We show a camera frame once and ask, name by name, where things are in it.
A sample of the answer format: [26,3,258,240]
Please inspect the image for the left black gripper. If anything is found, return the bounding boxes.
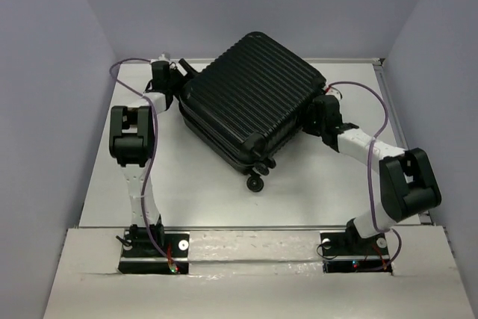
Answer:
[168,59,207,100]

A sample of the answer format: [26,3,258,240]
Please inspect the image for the black hard-shell suitcase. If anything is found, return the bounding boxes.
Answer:
[178,31,326,193]

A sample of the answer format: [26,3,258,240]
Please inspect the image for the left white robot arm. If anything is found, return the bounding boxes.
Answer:
[109,53,185,257]

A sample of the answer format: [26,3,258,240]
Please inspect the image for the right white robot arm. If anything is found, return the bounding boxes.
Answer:
[303,95,442,253]

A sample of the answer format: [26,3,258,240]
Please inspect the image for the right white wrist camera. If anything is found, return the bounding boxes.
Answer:
[325,86,343,101]

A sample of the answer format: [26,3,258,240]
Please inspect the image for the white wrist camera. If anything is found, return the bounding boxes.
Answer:
[325,86,343,101]
[155,52,171,64]

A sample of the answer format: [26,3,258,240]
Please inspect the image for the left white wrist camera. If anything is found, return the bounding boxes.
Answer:
[155,52,171,64]

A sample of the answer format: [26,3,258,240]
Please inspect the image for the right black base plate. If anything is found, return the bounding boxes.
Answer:
[316,231,393,273]

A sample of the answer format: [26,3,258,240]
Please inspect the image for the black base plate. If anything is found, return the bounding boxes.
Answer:
[316,231,393,273]
[117,230,190,275]

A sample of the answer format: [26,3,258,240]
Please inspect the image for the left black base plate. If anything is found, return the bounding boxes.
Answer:
[117,230,190,275]

